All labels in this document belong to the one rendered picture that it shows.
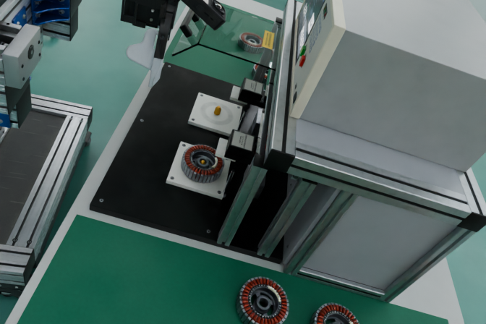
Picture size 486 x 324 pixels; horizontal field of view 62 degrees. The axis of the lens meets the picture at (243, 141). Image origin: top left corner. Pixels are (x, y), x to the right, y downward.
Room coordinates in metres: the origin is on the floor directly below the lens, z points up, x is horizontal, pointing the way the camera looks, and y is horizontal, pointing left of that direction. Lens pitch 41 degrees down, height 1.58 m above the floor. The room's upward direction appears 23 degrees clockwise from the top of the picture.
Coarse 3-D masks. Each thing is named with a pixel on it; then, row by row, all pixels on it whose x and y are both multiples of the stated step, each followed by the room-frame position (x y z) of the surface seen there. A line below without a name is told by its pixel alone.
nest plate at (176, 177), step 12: (180, 144) 0.79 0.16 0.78; (180, 156) 0.75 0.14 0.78; (180, 168) 0.71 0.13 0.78; (228, 168) 0.78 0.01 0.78; (168, 180) 0.66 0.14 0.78; (180, 180) 0.67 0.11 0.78; (192, 180) 0.69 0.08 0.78; (216, 180) 0.72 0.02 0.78; (204, 192) 0.67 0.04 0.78; (216, 192) 0.68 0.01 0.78
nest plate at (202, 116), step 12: (204, 96) 1.03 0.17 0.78; (204, 108) 0.98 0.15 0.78; (228, 108) 1.02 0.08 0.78; (240, 108) 1.05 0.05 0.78; (192, 120) 0.91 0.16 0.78; (204, 120) 0.93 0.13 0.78; (216, 120) 0.95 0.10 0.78; (228, 120) 0.97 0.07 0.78; (216, 132) 0.91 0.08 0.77; (228, 132) 0.92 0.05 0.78
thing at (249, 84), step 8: (248, 80) 1.01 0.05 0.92; (240, 88) 1.00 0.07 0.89; (248, 88) 0.97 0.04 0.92; (256, 88) 0.98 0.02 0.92; (232, 96) 0.96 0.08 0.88; (240, 96) 0.95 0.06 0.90; (248, 96) 0.96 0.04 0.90; (256, 96) 0.96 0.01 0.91; (264, 96) 1.00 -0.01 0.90; (272, 96) 1.01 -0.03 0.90; (256, 104) 0.96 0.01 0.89
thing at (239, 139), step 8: (232, 136) 0.75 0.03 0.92; (240, 136) 0.76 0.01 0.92; (248, 136) 0.77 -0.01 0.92; (224, 144) 0.76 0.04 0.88; (232, 144) 0.72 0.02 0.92; (240, 144) 0.73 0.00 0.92; (248, 144) 0.75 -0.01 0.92; (256, 144) 0.78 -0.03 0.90; (216, 152) 0.72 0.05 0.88; (224, 152) 0.73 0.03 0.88; (232, 152) 0.72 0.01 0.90; (240, 152) 0.72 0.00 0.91; (248, 152) 0.72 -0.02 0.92; (232, 160) 0.72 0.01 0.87; (240, 160) 0.72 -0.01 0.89; (248, 160) 0.72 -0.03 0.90
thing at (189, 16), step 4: (188, 12) 0.99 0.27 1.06; (192, 12) 0.99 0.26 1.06; (188, 16) 0.96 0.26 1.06; (192, 16) 0.98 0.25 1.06; (196, 16) 1.01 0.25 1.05; (184, 20) 0.94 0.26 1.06; (188, 20) 0.94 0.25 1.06; (196, 20) 1.01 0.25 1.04; (184, 24) 0.92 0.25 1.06; (188, 24) 0.93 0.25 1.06; (180, 28) 0.91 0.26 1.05; (184, 28) 0.91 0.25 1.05; (188, 28) 0.92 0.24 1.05; (184, 32) 0.91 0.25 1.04; (188, 32) 0.91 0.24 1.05; (188, 36) 0.91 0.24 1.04
